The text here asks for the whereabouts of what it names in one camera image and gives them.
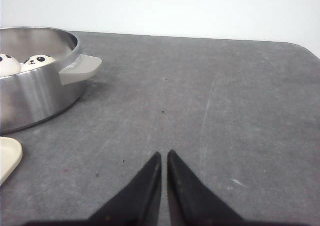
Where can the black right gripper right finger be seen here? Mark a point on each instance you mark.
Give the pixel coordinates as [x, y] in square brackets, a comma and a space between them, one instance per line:
[192, 203]

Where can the cream rectangular tray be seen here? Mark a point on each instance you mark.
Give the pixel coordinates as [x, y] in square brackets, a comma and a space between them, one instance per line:
[11, 153]

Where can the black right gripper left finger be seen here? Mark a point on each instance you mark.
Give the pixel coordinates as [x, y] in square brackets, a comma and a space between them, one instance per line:
[130, 206]

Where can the stainless steel pot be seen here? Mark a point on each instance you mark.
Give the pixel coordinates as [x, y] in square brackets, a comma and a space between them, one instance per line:
[31, 97]

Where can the panda bun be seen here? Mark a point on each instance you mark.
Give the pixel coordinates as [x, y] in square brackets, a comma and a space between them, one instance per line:
[36, 61]
[9, 65]

